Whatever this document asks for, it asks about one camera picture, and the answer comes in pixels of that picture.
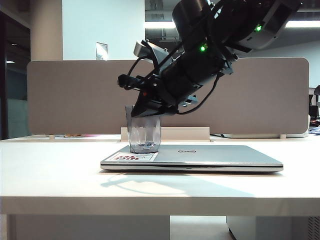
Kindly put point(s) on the silver closed laptop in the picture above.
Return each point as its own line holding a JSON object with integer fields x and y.
{"x": 212, "y": 156}

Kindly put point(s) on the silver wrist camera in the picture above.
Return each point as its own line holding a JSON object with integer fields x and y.
{"x": 150, "y": 51}

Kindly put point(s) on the framed wall notice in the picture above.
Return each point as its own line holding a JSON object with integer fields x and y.
{"x": 101, "y": 51}

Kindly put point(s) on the black office chair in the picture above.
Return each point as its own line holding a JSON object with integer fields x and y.
{"x": 314, "y": 107}

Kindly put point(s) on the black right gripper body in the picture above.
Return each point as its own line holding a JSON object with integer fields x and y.
{"x": 175, "y": 87}

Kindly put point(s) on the white desk support panel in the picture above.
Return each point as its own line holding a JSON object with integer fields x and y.
{"x": 87, "y": 228}

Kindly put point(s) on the long white ceiling light strip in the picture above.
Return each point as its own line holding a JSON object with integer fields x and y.
{"x": 160, "y": 25}

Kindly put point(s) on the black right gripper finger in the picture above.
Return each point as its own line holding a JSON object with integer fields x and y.
{"x": 166, "y": 111}
{"x": 145, "y": 108}

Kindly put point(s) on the blue clutter pile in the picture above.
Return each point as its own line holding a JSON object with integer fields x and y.
{"x": 314, "y": 131}

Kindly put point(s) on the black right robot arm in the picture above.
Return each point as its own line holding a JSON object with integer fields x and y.
{"x": 200, "y": 15}

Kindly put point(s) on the pink and orange papers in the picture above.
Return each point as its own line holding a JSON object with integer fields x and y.
{"x": 75, "y": 136}

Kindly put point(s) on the flat white device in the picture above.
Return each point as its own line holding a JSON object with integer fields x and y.
{"x": 250, "y": 136}

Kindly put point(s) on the beige fabric desk partition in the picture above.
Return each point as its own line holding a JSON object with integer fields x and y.
{"x": 75, "y": 100}

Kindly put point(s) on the white sticker with red letters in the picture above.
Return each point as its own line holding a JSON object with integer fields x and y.
{"x": 120, "y": 157}

